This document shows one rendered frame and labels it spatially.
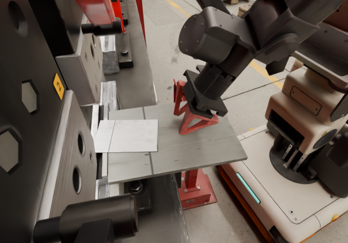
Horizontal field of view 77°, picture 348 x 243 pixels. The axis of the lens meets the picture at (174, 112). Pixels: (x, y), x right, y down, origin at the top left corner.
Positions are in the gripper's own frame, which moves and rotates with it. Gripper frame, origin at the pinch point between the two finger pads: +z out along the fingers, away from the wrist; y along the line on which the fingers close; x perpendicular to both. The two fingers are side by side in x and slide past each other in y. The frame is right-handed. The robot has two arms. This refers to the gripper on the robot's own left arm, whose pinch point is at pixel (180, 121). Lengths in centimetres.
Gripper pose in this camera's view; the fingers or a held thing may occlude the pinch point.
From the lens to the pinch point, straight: 45.8
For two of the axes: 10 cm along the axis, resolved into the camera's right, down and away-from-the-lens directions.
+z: -5.1, 6.8, 5.4
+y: 2.1, 7.0, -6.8
